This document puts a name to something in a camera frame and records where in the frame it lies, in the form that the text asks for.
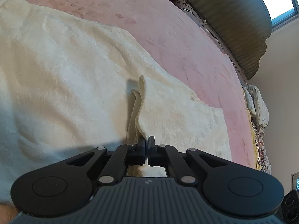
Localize olive green padded headboard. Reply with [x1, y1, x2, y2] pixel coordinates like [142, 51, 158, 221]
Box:
[187, 0, 272, 79]

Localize black speaker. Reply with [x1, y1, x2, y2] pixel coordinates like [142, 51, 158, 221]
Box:
[281, 190, 299, 223]

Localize cream white fleece pants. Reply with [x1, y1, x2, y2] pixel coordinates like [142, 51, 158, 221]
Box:
[1, 0, 232, 205]

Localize pink bed blanket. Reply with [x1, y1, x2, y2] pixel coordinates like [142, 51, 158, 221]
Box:
[26, 0, 255, 168]

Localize floral patterned bedding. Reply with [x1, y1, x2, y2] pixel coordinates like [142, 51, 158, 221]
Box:
[243, 85, 272, 175]

